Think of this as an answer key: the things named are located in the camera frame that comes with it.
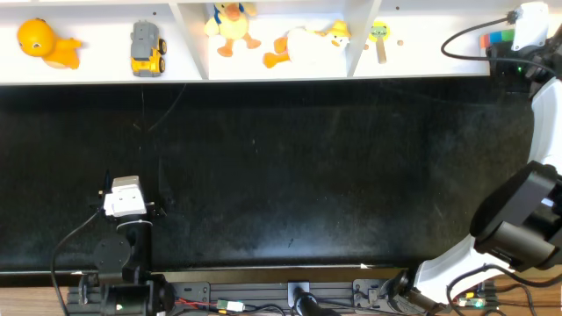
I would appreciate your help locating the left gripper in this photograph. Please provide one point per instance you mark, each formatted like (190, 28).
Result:
(154, 210)

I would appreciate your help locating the yellow rubber duck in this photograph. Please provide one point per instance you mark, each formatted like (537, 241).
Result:
(44, 44)

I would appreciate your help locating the yellow and green rattle drum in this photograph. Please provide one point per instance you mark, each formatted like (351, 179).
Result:
(379, 35)

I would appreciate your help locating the many-coloured puzzle cube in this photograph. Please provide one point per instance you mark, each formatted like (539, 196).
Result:
(496, 38)

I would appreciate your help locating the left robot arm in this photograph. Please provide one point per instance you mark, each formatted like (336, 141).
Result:
(127, 263)

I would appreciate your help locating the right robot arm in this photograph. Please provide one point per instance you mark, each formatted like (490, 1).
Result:
(544, 127)

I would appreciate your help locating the white shelf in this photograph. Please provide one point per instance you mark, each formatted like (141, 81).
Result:
(105, 52)

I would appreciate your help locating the grey and yellow toy truck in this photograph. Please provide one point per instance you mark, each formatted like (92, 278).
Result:
(147, 50)

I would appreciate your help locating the yellow plush duck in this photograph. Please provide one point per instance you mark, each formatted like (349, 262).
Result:
(232, 28)

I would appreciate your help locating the white plush goose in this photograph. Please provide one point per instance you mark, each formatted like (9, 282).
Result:
(311, 46)

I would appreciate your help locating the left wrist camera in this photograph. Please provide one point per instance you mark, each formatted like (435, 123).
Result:
(125, 197)

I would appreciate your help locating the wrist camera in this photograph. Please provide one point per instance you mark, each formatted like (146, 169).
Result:
(125, 197)
(530, 26)

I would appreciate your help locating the mounting rail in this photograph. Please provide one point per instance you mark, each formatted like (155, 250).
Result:
(263, 298)

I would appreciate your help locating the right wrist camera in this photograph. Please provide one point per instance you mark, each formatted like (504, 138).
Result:
(530, 26)

